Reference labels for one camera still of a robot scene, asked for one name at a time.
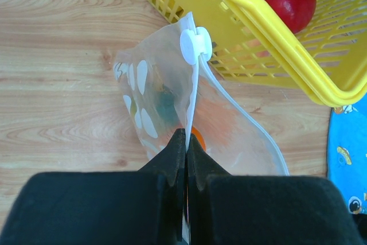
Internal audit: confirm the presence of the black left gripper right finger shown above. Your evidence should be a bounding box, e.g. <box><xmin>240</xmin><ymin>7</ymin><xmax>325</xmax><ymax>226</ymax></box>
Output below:
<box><xmin>186</xmin><ymin>136</ymin><xmax>365</xmax><ymax>244</ymax></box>

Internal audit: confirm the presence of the clear polka dot zip bag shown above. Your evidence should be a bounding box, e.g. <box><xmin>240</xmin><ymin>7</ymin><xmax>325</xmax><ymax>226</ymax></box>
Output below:
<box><xmin>113</xmin><ymin>13</ymin><xmax>288</xmax><ymax>176</ymax></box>

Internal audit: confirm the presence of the orange persimmon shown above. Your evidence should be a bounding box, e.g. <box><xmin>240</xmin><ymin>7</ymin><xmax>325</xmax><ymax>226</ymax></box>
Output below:
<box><xmin>191</xmin><ymin>126</ymin><xmax>206</xmax><ymax>151</ymax></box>

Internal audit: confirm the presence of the red apple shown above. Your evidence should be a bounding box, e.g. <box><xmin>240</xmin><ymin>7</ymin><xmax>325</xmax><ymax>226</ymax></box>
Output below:
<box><xmin>265</xmin><ymin>0</ymin><xmax>317</xmax><ymax>34</ymax></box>

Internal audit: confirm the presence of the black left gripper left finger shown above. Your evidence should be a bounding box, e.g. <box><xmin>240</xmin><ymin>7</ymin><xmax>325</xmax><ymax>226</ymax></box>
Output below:
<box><xmin>1</xmin><ymin>129</ymin><xmax>186</xmax><ymax>244</ymax></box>

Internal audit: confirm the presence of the green mango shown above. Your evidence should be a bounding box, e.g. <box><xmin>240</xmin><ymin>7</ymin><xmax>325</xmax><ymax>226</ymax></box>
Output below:
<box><xmin>155</xmin><ymin>85</ymin><xmax>179</xmax><ymax>127</ymax></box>

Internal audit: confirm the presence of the yellow plastic basket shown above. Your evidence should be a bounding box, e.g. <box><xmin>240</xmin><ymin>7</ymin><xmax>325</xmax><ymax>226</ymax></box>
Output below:
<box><xmin>148</xmin><ymin>0</ymin><xmax>366</xmax><ymax>107</ymax></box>

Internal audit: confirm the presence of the blue cartoon cloth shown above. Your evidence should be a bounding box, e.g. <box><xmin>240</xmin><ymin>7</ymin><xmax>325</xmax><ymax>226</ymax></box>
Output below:
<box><xmin>327</xmin><ymin>99</ymin><xmax>366</xmax><ymax>215</ymax></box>

